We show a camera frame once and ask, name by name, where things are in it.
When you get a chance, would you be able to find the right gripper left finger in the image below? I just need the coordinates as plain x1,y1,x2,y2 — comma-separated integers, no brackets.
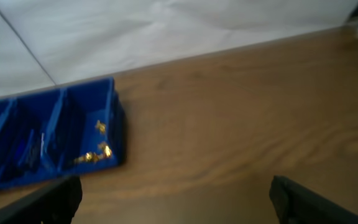
0,175,83,224

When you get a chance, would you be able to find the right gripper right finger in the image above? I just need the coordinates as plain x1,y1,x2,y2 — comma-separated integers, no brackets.
268,175,358,224

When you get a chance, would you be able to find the gold candy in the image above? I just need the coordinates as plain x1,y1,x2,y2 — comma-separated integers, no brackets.
98,141,114,159
94,119,108,135
73,151,101,165

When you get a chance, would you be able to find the blue tray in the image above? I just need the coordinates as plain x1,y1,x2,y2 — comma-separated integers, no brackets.
0,77,127,196

